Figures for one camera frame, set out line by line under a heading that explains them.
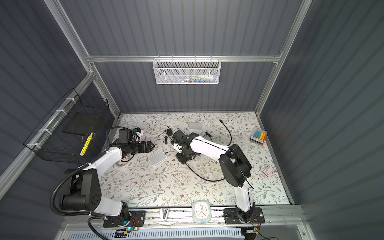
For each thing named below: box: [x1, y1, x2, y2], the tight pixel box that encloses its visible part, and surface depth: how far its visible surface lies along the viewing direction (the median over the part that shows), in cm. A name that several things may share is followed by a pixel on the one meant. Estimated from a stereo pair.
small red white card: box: [262, 165, 275, 177], surface depth 91 cm
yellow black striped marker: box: [79, 132, 94, 156], surface depth 71 cm
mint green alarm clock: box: [191, 199, 212, 224], surface depth 75 cm
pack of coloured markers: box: [250, 129, 268, 146], surface depth 107 cm
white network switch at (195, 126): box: [188, 122, 203, 131], surface depth 114 cm
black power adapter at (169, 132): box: [166, 128, 173, 136], surface depth 110 cm
